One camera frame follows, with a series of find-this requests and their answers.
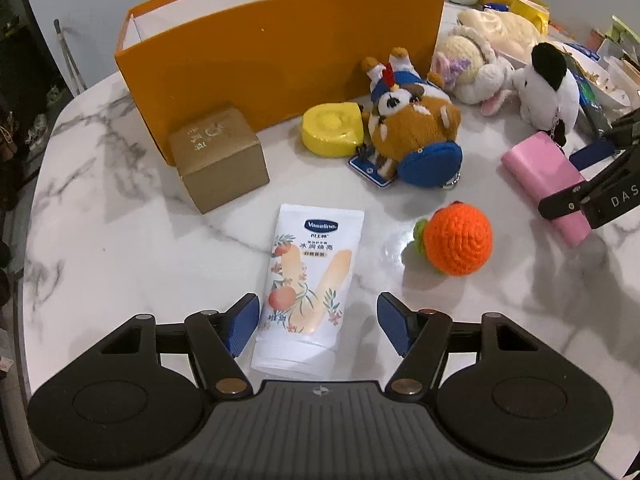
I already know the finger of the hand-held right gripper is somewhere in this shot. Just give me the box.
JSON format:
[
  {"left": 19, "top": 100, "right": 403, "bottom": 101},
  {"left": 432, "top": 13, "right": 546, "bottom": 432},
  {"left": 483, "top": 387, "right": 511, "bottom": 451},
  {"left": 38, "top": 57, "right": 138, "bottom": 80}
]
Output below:
[
  {"left": 538, "top": 181, "right": 592, "bottom": 221},
  {"left": 569, "top": 108, "right": 640, "bottom": 173}
]

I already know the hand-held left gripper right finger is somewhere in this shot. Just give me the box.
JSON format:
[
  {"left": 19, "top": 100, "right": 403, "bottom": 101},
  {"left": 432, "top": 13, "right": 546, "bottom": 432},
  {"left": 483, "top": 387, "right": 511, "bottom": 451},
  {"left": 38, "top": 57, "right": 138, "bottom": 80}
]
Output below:
[{"left": 376, "top": 291, "right": 543, "bottom": 402}]

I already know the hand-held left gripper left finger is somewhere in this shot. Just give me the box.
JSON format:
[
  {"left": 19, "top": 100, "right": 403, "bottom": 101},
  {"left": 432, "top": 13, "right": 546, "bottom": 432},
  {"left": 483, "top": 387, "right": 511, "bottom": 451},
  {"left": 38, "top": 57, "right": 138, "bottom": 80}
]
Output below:
[{"left": 100, "top": 293, "right": 261, "bottom": 402}]

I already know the black and white plush toy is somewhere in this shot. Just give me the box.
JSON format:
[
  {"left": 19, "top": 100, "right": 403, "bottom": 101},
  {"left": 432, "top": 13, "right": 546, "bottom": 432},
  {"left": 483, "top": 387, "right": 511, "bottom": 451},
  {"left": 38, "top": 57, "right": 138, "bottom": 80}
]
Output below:
[{"left": 510, "top": 42, "right": 581, "bottom": 146}]

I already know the crocheted bunny with flowers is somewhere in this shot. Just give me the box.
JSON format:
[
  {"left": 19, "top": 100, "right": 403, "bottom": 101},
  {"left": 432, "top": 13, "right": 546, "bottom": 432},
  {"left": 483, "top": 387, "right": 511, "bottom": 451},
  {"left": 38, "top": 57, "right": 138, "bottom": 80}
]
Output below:
[{"left": 431, "top": 24, "right": 526, "bottom": 117}]

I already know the brown plush toy blue bag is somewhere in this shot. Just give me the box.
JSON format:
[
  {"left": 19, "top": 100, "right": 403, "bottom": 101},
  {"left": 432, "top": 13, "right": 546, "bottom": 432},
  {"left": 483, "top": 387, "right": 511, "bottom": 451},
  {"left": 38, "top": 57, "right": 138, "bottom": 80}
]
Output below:
[{"left": 361, "top": 47, "right": 463, "bottom": 189}]

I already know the yellow round container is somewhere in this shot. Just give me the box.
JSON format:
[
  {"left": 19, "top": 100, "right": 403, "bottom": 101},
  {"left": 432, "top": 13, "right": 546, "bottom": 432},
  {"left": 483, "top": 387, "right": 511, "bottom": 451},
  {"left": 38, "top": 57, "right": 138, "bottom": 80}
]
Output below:
[{"left": 301, "top": 101, "right": 364, "bottom": 155}]

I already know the orange cardboard box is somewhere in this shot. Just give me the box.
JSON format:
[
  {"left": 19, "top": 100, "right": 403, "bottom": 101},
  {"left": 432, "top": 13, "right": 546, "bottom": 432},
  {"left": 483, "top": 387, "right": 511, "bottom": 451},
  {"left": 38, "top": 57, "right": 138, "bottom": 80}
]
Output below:
[{"left": 114, "top": 0, "right": 447, "bottom": 167}]

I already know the pink pouch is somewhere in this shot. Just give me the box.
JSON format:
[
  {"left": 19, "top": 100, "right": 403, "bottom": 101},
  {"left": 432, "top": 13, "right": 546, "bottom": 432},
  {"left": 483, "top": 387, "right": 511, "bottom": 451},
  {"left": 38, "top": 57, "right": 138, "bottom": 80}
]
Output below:
[{"left": 501, "top": 131, "right": 593, "bottom": 249}]

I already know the plate of shredded potato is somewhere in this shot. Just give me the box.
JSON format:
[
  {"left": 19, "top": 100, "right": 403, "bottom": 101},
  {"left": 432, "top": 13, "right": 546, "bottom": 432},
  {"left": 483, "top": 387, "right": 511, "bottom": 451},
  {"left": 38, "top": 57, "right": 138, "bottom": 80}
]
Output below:
[{"left": 570, "top": 42, "right": 633, "bottom": 111}]

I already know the white hand cream tube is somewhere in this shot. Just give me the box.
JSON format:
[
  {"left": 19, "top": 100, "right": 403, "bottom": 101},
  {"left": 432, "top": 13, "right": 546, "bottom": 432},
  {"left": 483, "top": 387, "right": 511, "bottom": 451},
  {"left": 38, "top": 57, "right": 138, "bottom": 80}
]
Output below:
[{"left": 250, "top": 203, "right": 366, "bottom": 380}]

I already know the crocheted orange fruit toy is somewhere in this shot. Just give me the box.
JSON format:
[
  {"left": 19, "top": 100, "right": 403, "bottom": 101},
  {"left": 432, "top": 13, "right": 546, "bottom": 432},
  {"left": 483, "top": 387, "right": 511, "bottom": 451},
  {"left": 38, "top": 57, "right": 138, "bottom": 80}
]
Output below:
[{"left": 411, "top": 201, "right": 494, "bottom": 277}]

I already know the green packet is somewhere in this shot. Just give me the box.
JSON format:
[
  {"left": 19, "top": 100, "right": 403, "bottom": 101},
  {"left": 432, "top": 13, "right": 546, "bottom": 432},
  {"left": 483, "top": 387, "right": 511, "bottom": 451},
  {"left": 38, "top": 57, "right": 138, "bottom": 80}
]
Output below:
[{"left": 609, "top": 15, "right": 640, "bottom": 53}]

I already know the flatbread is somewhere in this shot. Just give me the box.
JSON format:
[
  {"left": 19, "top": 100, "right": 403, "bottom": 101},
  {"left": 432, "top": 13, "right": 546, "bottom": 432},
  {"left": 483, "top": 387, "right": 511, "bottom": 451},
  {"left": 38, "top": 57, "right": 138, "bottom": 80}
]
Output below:
[{"left": 500, "top": 10, "right": 543, "bottom": 58}]

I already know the yellow carton box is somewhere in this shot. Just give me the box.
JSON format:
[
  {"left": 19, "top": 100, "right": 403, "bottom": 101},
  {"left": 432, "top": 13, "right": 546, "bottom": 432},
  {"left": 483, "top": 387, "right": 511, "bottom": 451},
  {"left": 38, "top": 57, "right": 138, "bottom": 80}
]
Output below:
[{"left": 480, "top": 0, "right": 551, "bottom": 36}]

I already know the small gold gift box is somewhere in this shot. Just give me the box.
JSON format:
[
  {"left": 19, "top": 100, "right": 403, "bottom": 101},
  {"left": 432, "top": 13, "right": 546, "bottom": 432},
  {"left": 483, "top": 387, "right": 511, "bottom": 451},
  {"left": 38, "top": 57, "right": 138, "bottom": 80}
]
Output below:
[{"left": 168, "top": 105, "right": 271, "bottom": 215}]

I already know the dark cluttered shelf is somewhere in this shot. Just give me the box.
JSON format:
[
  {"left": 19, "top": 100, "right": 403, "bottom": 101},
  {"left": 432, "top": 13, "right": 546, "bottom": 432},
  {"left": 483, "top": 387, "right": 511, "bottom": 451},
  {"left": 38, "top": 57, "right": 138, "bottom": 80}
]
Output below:
[{"left": 0, "top": 25, "right": 68, "bottom": 211}]

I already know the grey tripod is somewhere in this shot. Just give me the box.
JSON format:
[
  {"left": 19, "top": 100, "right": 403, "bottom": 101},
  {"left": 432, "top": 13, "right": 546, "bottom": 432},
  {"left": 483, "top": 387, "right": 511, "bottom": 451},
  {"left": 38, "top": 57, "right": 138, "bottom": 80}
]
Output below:
[{"left": 52, "top": 19, "right": 87, "bottom": 97}]

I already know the blue keychain tag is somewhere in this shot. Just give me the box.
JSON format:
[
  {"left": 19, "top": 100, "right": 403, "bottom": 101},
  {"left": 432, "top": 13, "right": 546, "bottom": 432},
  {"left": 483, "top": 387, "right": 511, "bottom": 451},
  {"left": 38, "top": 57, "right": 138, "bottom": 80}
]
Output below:
[{"left": 348, "top": 145, "right": 401, "bottom": 188}]

